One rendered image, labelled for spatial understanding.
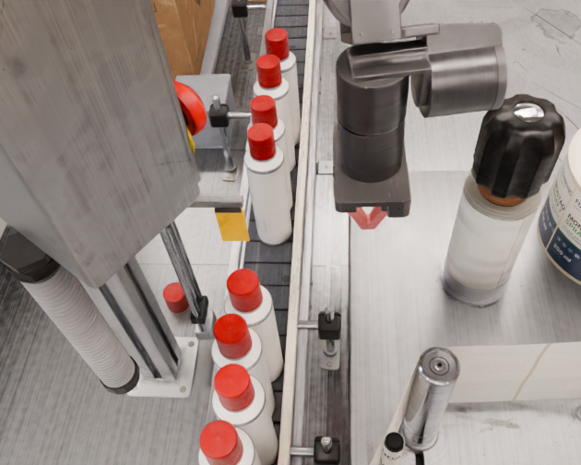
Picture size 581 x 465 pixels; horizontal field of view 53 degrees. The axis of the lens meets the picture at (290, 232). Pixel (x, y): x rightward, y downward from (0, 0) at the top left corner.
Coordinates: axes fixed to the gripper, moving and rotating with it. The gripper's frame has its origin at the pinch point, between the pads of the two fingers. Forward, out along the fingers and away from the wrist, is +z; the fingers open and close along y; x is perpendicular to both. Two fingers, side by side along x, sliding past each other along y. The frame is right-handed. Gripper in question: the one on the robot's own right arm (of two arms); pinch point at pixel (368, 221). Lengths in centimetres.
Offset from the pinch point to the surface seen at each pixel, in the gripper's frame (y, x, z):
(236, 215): 0.0, 13.4, -1.6
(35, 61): -17.7, 15.1, -33.6
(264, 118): 18.8, 12.3, 2.0
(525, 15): 76, -37, 26
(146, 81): -13.8, 12.4, -29.3
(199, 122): -9.7, 11.5, -22.9
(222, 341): -12.9, 14.0, 1.2
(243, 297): -7.9, 12.5, 1.5
